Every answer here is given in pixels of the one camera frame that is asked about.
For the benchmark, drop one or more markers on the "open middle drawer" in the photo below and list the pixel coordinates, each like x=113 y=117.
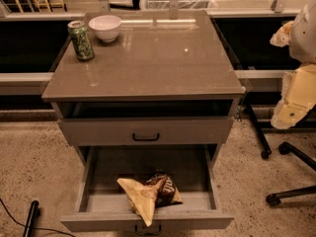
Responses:
x=113 y=196

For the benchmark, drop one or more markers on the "black top drawer handle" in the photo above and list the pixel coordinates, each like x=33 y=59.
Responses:
x=146 y=138

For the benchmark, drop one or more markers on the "grey drawer cabinet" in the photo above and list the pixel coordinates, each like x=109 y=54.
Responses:
x=159 y=67

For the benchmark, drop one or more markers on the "black chair base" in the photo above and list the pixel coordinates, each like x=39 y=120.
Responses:
x=294 y=173

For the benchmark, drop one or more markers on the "black cylindrical floor object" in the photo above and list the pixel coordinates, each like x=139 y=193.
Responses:
x=31 y=219

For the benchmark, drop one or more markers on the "black middle drawer handle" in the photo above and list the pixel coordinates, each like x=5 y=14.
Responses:
x=147 y=231

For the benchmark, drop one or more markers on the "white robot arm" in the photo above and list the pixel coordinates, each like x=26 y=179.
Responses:
x=298 y=93

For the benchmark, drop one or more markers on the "black drawer handle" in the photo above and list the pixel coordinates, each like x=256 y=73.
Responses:
x=147 y=231
x=146 y=138

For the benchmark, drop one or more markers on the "white wire basket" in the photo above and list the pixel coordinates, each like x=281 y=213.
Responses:
x=182 y=4

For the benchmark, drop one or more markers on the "brown chip bag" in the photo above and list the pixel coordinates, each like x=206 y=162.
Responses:
x=158 y=191

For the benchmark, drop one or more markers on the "white ceramic bowl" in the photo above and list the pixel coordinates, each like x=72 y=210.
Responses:
x=106 y=28

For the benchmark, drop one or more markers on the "green soda can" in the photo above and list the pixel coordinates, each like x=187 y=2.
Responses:
x=80 y=40

